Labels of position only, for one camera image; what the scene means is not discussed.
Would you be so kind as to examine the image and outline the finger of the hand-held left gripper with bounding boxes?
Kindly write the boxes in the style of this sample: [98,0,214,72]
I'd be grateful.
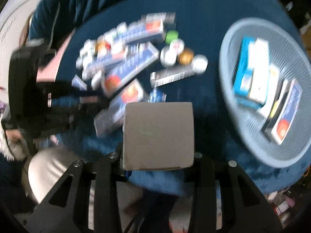
[50,97,110,114]
[49,80,84,96]

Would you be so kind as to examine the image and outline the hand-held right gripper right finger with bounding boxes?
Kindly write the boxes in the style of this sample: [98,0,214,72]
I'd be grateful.
[183,152,283,233]

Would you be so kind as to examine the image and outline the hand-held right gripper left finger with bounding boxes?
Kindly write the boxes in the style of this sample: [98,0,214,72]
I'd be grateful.
[15,142,133,233]

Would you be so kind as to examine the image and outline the pile of bottle caps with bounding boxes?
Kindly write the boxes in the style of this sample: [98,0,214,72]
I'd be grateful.
[76,22,128,89]

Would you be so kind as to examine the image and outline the grey cardboard box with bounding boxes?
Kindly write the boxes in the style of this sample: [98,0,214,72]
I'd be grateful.
[123,102,195,171]

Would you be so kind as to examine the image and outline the light blue plastic basket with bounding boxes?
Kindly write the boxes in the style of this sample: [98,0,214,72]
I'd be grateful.
[219,17,311,168]

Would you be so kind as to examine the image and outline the white plastic bottle cap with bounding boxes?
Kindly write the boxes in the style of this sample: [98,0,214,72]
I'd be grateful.
[160,46,179,66]
[192,55,209,73]

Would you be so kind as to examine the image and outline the gold plastic bottle cap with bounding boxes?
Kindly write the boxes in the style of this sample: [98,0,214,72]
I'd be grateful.
[178,49,194,65]

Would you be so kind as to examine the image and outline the white cap with red marks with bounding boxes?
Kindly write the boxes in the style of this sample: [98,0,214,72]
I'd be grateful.
[170,39,185,54]

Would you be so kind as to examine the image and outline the green plastic bottle cap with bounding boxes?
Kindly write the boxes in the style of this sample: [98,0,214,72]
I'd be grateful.
[166,30,179,43]

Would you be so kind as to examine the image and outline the grey black long box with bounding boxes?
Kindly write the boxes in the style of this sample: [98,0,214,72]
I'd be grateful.
[142,12,176,28]

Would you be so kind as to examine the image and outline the person's left forearm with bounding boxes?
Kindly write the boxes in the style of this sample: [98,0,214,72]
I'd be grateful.
[0,119,14,162]

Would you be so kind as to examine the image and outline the person's left hand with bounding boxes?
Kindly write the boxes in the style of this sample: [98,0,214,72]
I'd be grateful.
[6,129,28,161]

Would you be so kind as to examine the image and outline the person's grey trouser leg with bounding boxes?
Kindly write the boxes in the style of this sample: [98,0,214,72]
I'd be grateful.
[21,148,144,214]

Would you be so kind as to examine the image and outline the blue velvet bed cover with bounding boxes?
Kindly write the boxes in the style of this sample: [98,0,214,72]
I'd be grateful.
[50,2,311,197]

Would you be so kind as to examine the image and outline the white plastic panel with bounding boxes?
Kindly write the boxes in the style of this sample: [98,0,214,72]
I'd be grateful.
[0,0,59,91]

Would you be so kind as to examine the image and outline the black slim box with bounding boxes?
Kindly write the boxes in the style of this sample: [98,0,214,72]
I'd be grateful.
[262,79,295,137]

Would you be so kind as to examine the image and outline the red white small container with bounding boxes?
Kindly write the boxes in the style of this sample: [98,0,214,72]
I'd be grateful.
[274,200,292,216]

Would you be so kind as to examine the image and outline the white yellow cardboard box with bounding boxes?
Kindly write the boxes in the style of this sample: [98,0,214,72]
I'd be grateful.
[258,64,283,118]

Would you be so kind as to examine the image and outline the bright blue cardboard box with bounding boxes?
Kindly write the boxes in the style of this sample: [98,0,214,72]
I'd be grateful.
[233,37,266,109]

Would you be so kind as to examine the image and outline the black white patterned cloth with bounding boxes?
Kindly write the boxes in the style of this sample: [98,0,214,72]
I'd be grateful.
[270,0,311,38]

